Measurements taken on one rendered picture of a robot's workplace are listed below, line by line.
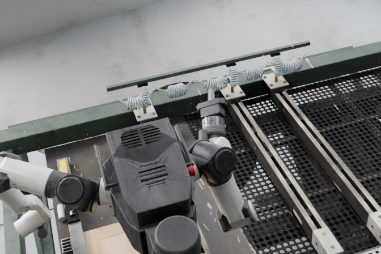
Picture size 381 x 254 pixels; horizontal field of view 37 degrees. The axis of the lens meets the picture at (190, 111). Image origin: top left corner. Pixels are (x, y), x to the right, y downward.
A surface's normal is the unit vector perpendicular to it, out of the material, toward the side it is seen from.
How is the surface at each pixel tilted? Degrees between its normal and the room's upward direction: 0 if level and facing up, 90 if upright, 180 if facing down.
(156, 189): 82
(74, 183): 101
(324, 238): 60
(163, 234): 67
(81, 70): 90
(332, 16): 90
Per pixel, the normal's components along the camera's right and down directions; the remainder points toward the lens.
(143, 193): 0.04, -0.53
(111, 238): -0.07, -0.80
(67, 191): -0.05, -0.18
